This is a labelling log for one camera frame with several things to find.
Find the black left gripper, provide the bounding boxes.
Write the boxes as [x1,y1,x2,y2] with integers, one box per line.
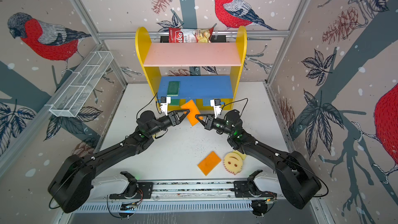
[147,109,189,138]

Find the light green sponge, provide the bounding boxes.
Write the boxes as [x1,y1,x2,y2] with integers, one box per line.
[170,99,180,106]

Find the blue sponge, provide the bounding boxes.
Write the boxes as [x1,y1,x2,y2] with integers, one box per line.
[203,99,211,107]

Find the pale yellow sponge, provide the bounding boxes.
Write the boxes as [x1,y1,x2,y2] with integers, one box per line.
[181,100,200,126]

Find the dark green sponge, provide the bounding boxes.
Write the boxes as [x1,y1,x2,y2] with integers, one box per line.
[166,81,180,97]

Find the orange sponge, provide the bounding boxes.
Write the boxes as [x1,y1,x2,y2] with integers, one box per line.
[198,151,221,176]

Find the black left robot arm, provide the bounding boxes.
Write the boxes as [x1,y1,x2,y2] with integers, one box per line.
[48,110,190,213]

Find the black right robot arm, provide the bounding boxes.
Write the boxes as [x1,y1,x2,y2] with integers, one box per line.
[195,110,321,209]

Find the yellow shelf with coloured boards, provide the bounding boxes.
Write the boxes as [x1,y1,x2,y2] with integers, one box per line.
[135,27,248,111]

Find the yellow smiley face sponge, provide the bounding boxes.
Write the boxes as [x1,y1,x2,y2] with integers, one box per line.
[223,152,243,175]

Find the yellow sponge right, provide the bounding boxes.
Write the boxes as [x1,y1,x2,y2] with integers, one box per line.
[234,150,247,160]

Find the red cassava chips bag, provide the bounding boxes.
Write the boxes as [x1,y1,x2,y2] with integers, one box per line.
[169,28,214,43]

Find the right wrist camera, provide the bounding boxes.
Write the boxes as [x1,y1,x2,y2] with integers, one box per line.
[210,99,222,118]

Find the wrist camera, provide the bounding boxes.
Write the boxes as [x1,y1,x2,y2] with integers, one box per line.
[160,96,171,116]
[210,99,222,118]

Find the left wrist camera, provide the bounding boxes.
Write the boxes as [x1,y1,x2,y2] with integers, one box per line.
[160,96,171,116]

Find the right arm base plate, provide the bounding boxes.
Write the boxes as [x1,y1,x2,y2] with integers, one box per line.
[231,181,277,199]

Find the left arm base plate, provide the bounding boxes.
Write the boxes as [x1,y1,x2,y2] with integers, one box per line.
[109,181,154,200]

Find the white wire mesh basket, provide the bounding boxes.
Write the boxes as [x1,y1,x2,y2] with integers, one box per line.
[49,51,114,117]

